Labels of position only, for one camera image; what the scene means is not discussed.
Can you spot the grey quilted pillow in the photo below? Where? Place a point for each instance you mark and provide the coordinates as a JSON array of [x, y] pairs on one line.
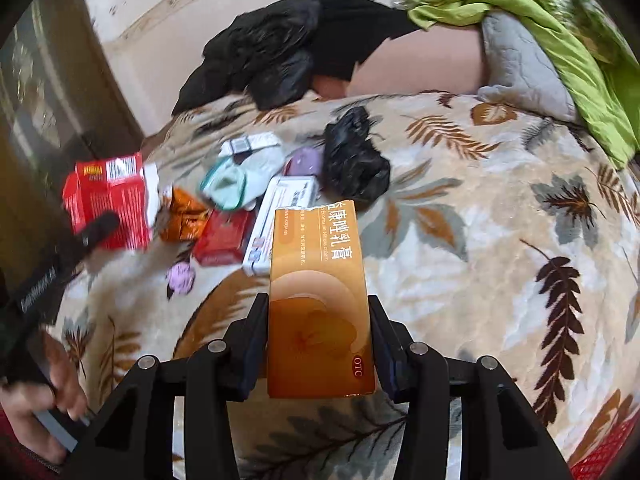
[[520, 74]]

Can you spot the pink quilted mattress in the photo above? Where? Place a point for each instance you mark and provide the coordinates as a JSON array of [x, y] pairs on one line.
[[442, 58]]

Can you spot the purple plastic wrapper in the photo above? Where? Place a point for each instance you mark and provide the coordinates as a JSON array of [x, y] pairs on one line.
[[305, 162]]

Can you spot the person's left hand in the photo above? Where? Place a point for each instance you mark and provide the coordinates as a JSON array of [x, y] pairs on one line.
[[21, 400]]

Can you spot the red barcode carton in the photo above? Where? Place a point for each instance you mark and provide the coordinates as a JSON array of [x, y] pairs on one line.
[[124, 185]]

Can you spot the white cigarette box with barcode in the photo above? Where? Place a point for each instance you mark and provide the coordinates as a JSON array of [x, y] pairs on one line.
[[248, 143]]

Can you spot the small purple wrapper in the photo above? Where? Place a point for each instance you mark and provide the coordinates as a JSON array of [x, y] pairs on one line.
[[180, 279]]

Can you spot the black cloth garment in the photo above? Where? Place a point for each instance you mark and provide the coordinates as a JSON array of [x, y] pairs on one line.
[[349, 31]]

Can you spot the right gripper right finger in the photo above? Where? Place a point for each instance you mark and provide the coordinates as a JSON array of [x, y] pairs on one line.
[[502, 437]]

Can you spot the black puffer jacket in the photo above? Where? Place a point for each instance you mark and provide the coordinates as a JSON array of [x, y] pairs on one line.
[[262, 52]]

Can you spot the green floral quilt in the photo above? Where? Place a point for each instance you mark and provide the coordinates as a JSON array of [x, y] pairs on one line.
[[590, 54]]

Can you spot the black plastic bag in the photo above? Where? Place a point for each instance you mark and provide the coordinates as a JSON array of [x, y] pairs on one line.
[[352, 167]]

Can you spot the white medicine box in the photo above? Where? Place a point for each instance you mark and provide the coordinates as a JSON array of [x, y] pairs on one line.
[[283, 193]]

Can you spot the red plastic waste basket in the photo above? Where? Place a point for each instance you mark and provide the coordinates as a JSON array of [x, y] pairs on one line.
[[602, 446]]

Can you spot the mint green white sock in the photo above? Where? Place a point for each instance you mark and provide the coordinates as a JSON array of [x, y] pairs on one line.
[[231, 186]]

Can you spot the orange foil wrapper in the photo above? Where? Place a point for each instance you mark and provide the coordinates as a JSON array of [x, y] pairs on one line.
[[185, 216]]

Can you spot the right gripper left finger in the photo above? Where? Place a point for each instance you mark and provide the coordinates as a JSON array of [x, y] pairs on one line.
[[131, 436]]

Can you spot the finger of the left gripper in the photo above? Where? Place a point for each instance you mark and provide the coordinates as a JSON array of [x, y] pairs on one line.
[[98, 230]]

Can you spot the red cigarette pack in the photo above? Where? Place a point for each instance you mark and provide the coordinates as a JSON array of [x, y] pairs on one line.
[[224, 238]]

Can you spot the orange ointment box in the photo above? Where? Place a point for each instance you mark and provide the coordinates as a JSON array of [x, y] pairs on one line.
[[319, 338]]

